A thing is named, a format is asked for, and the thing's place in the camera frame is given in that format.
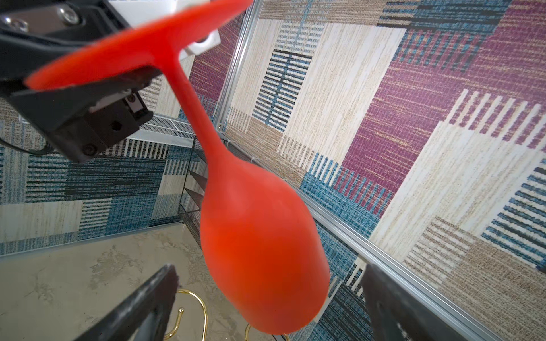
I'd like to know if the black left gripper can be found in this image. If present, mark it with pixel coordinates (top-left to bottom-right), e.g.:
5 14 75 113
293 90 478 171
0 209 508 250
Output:
1 1 161 163

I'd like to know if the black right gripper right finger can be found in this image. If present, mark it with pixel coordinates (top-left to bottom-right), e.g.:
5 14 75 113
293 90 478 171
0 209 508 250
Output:
361 264 464 340

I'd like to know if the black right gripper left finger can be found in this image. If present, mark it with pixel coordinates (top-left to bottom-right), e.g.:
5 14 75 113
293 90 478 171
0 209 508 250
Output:
77 264 179 340

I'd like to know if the red wine glass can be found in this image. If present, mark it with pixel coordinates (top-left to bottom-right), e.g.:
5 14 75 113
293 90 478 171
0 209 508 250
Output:
24 1 330 335

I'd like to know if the wooden rack base with gold wire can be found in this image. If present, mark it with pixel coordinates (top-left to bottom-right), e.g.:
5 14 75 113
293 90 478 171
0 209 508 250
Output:
161 288 291 341

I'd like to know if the black wire shelf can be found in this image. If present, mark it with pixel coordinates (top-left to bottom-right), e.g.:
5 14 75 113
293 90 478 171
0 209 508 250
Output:
179 138 208 247

